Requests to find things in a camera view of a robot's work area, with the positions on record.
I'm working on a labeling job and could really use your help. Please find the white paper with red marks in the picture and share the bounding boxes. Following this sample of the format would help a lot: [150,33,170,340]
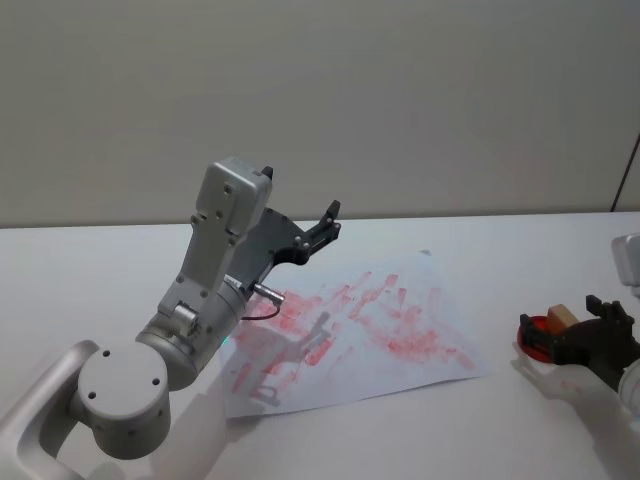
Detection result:
[218,248,494,419]

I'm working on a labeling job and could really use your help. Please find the round red ink pad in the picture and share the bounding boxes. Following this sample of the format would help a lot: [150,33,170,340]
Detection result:
[515,313,564,366]

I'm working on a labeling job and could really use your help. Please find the wooden stamp block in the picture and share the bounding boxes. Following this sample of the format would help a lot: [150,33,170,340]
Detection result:
[545,303,580,332]

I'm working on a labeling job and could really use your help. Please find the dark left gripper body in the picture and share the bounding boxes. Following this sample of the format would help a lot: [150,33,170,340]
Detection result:
[227,206,315,292]

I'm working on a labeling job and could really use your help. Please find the thin dark cable silver plug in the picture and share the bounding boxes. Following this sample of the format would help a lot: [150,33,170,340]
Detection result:
[238,282,287,322]

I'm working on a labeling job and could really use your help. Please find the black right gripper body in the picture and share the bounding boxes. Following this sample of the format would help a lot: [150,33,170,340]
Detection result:
[548,310,640,392]

